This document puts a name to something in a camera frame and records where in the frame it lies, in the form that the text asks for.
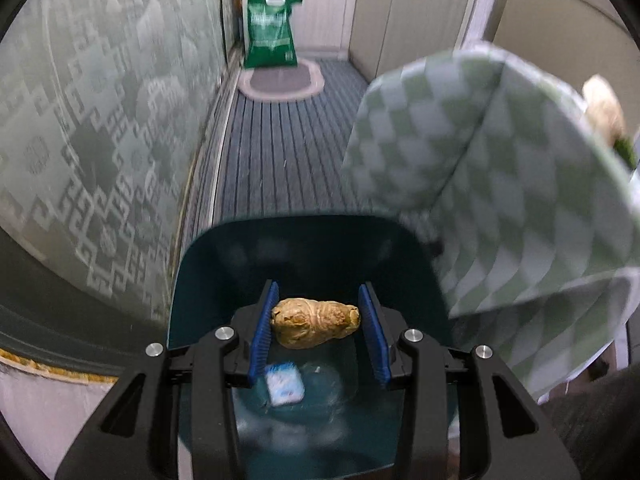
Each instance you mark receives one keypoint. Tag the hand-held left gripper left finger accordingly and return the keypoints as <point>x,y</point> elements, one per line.
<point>263,327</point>

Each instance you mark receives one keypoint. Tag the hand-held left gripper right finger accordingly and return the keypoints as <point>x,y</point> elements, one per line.
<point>374,332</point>

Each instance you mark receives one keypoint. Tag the dark teal trash bin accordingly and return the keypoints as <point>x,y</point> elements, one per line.
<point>310,280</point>

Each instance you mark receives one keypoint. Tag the small white blue wrapper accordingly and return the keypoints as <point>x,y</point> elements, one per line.
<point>283,385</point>

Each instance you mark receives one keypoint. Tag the striped grey carpet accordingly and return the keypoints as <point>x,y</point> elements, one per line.
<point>285,155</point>

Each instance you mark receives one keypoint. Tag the green checkered tablecloth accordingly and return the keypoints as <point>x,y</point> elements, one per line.
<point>500,200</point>

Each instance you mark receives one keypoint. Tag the oval grey floor mat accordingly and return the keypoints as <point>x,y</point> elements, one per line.
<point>280,80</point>

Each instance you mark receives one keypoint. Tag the green printed bag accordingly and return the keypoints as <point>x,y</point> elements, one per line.
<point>270,32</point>

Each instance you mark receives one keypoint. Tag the beige cabinet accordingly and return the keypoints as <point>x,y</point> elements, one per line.
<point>412,12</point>

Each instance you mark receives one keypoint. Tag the beige fuzzy object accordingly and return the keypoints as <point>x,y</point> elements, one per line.
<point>604,105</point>

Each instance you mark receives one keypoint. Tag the white door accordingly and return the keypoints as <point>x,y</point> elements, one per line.
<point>295,5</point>

